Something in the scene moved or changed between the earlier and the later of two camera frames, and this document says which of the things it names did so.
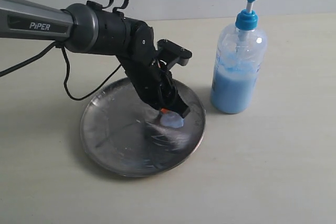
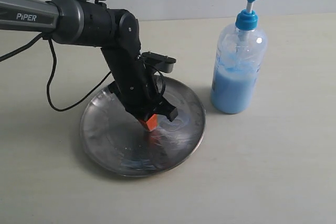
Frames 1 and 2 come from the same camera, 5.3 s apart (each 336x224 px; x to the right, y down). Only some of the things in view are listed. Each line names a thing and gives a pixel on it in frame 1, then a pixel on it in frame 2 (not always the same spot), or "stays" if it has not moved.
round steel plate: x=122 y=136 stays
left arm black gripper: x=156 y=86 → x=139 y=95
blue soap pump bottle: x=237 y=77 stays
